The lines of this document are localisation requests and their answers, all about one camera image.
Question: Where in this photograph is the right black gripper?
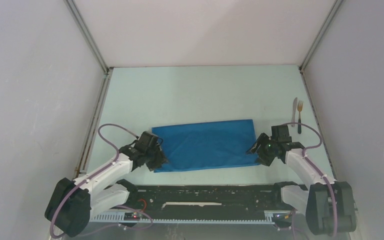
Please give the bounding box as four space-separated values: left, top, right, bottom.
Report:
244 132 277 167

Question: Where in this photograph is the blue cloth napkin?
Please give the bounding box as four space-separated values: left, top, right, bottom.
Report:
151 119 257 173

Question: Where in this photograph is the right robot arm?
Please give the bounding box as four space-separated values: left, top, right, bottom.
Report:
247 123 357 237

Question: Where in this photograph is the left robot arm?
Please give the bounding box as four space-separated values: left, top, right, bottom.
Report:
44 131 168 239

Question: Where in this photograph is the silver knife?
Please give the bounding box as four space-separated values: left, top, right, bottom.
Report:
291 97 298 127

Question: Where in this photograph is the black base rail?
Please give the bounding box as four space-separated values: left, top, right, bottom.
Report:
124 184 293 224

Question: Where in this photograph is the gold fork dark handle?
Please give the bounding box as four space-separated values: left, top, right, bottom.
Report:
297 100 304 134

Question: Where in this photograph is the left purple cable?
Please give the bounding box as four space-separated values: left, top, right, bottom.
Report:
49 123 140 239

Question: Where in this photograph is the white cable duct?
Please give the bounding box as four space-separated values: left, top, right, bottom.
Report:
89 211 276 225

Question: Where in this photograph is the left aluminium frame post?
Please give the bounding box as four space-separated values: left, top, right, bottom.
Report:
64 0 114 178

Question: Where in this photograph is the aluminium frame post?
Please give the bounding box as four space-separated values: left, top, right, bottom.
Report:
64 0 114 178
299 0 346 74

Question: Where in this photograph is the right aluminium frame post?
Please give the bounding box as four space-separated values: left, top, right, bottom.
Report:
299 0 346 74

